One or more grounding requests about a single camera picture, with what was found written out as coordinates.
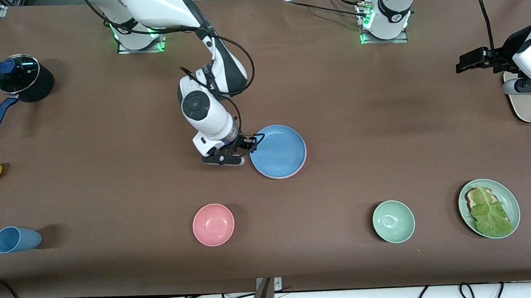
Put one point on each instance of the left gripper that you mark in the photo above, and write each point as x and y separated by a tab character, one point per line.
507	54

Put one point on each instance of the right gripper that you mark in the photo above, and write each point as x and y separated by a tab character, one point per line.
239	144

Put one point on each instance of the blue plate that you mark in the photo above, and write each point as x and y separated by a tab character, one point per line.
278	150

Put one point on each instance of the pink plate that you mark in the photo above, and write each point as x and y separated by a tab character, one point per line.
280	178

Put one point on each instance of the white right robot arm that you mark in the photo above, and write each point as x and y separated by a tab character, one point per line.
160	5

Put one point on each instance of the pink bowl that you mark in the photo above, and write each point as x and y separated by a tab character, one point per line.
213	224

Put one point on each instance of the toast slice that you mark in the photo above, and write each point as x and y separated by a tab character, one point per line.
472	197

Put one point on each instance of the green plate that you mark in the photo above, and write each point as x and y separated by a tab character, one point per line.
510	201

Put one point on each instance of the green lettuce leaf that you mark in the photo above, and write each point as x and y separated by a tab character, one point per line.
491	216

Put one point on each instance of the green bowl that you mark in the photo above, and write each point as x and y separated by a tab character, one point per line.
393	221

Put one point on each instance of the glass lid blue knob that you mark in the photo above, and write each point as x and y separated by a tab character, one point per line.
19	74

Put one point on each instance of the blue cup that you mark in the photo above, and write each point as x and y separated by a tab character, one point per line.
15	239

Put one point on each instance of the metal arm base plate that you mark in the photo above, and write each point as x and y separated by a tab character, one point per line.
162	42
404	39

